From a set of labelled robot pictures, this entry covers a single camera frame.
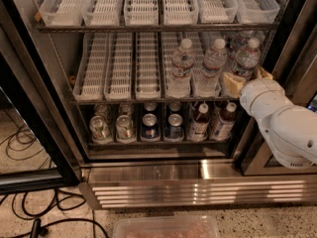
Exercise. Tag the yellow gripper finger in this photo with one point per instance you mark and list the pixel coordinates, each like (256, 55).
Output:
(233, 84)
(260, 72)

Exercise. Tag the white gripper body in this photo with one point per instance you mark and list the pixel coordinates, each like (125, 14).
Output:
(257, 91)

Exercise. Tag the water bottle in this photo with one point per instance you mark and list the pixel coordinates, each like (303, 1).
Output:
(240, 39)
(246, 59)
(212, 65)
(182, 63)

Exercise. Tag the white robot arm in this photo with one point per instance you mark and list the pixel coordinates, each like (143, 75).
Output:
(289, 130)

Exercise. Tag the right brown tea bottle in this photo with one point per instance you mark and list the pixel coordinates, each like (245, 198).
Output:
(224, 122)

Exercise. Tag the brown tea bottle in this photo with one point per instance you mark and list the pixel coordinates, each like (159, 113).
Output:
(224, 122)
(199, 123)

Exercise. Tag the left brown tea bottle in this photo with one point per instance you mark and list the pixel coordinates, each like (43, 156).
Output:
(199, 123)

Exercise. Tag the stainless steel fridge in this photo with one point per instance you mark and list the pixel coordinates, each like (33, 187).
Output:
(240, 169)

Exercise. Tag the fridge glass door left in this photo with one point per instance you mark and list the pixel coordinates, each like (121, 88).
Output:
(19, 88)

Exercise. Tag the tray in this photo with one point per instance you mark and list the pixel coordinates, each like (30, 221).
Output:
(217, 11)
(90, 76)
(180, 12)
(147, 66)
(226, 69)
(199, 55)
(118, 80)
(257, 11)
(61, 13)
(102, 12)
(169, 43)
(141, 12)

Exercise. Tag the blue can behind glass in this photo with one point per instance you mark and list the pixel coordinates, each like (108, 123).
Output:
(313, 104)

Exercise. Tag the rear blue pepsi can right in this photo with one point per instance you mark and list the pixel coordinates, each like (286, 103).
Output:
(173, 108)

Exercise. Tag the blue pepsi can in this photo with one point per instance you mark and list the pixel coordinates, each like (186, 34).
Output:
(150, 107)
(173, 108)
(150, 128)
(174, 129)

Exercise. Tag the rear blue pepsi can left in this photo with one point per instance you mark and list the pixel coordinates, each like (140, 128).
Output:
(150, 107)

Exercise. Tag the rear silver can right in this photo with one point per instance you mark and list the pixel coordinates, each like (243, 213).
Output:
(126, 109)

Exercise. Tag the right silver soda can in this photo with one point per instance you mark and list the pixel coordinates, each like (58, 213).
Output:
(125, 131)

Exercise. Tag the silver soda can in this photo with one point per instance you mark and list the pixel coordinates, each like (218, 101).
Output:
(99, 130)
(125, 131)

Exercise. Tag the rear silver can left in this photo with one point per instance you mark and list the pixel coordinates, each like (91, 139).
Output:
(102, 110)

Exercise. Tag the left silver soda can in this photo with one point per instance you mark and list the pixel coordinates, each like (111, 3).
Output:
(99, 130)

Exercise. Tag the clear plastic container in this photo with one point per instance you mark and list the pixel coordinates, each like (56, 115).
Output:
(181, 226)

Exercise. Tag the middle wire shelf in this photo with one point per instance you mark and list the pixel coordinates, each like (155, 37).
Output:
(158, 100)

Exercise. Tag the wire shelf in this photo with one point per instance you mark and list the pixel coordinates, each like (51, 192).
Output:
(158, 100)
(158, 28)

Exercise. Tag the top wire shelf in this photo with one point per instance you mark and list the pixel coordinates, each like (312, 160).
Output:
(158, 28)

